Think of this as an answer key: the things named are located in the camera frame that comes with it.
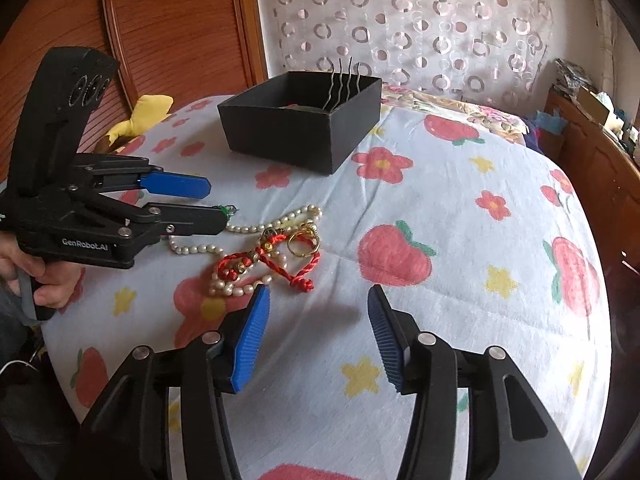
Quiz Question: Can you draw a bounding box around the wooden cabinet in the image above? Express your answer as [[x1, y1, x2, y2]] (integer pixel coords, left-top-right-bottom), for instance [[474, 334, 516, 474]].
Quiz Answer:
[[542, 85, 640, 281]]

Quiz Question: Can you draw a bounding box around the red cord bracelet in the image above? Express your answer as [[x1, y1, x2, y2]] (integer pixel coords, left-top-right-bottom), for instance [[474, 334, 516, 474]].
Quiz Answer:
[[216, 227, 322, 292]]

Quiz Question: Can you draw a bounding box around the circle-patterned sheer curtain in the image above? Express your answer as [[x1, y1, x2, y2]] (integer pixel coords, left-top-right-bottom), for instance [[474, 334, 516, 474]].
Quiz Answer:
[[252, 0, 556, 106]]

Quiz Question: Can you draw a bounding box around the blue bag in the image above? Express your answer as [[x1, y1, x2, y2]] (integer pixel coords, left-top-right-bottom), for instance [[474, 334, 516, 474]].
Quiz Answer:
[[531, 110, 568, 136]]

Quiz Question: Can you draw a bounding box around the pile of papers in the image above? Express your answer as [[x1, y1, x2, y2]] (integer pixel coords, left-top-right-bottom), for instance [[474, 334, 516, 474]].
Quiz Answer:
[[552, 57, 593, 96]]

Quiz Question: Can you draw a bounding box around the beige checked window curtain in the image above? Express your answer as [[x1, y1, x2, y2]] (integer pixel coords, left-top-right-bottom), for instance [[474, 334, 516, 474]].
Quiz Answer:
[[592, 0, 621, 96]]

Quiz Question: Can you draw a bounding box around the floral blanket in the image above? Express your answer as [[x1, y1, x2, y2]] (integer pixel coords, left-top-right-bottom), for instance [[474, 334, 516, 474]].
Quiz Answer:
[[380, 82, 531, 148]]

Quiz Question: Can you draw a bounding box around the wooden wardrobe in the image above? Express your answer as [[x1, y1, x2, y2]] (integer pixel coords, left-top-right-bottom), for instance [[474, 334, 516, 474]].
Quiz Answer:
[[0, 0, 271, 181]]

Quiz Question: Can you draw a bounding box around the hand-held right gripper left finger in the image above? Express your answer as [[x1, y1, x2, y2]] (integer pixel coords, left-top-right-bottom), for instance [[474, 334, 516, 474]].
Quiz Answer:
[[75, 284, 272, 480]]

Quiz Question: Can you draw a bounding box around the wavy metal hair fork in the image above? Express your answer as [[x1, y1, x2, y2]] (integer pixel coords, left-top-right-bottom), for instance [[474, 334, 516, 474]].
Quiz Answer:
[[322, 56, 360, 112]]

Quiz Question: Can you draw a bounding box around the black box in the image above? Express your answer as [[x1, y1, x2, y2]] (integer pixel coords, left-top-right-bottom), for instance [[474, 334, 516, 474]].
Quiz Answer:
[[217, 71, 382, 176]]

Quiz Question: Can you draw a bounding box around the gold ring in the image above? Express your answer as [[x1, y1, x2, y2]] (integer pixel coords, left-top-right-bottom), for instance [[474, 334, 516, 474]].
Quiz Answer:
[[286, 225, 321, 259]]

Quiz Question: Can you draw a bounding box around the strawberry print bed sheet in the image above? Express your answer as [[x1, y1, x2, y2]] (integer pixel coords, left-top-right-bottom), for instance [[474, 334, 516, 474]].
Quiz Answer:
[[42, 92, 613, 480]]

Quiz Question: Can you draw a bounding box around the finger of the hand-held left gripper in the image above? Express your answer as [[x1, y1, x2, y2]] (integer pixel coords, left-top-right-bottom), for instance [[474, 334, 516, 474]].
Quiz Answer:
[[106, 199, 237, 238], [75, 154, 212, 201]]

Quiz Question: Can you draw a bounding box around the person's left hand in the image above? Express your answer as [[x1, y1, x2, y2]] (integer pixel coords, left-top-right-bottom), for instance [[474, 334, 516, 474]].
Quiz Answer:
[[0, 242, 83, 311]]

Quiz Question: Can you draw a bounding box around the cardboard tissue box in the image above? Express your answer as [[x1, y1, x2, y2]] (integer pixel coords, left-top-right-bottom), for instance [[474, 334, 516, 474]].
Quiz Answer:
[[577, 85, 626, 133]]

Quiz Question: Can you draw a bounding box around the white pearl necklace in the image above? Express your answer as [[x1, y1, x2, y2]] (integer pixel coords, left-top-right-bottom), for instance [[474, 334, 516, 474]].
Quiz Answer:
[[167, 204, 323, 302]]

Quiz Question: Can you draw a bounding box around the yellow plush toy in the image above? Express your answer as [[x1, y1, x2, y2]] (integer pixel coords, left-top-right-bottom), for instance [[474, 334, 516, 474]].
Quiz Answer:
[[102, 94, 174, 153]]

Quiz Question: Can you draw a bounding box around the purple blanket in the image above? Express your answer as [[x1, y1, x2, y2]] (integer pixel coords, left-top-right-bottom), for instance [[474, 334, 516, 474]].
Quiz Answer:
[[522, 120, 543, 153]]

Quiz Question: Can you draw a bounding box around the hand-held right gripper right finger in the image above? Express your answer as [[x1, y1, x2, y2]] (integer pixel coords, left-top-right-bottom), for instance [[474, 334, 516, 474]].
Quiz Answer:
[[367, 284, 583, 480]]

